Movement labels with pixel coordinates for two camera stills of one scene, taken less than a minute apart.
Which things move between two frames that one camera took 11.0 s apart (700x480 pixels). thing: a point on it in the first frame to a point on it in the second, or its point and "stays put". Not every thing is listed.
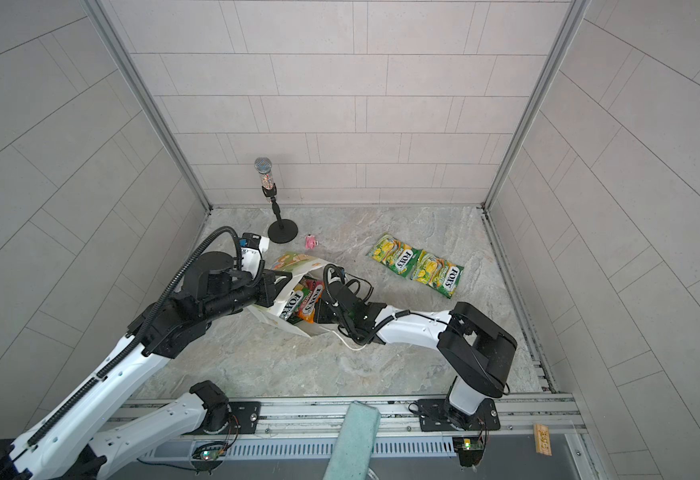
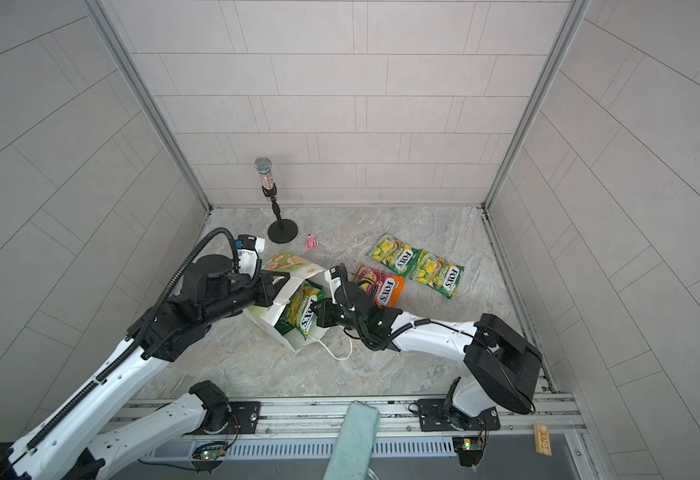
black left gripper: [265, 287] stays put
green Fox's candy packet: [397, 256] stays put
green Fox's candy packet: [438, 273] stays put
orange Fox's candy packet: [314, 293] to [384, 288]
